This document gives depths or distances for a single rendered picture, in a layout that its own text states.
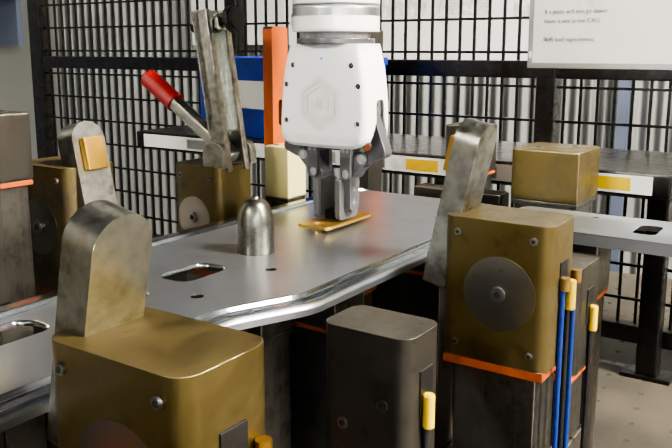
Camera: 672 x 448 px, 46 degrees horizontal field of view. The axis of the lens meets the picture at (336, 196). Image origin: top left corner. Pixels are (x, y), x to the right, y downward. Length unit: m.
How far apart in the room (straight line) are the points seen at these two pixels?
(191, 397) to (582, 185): 0.68
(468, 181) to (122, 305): 0.33
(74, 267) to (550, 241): 0.36
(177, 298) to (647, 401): 0.78
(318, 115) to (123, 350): 0.44
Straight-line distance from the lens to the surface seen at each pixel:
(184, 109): 0.90
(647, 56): 1.22
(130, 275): 0.39
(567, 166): 0.93
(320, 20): 0.74
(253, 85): 1.31
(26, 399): 0.45
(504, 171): 1.06
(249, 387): 0.36
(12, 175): 0.75
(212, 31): 0.86
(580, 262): 0.77
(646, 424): 1.13
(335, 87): 0.75
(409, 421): 0.55
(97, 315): 0.39
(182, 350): 0.36
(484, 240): 0.63
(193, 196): 0.88
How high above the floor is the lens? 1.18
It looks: 11 degrees down
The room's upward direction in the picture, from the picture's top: straight up
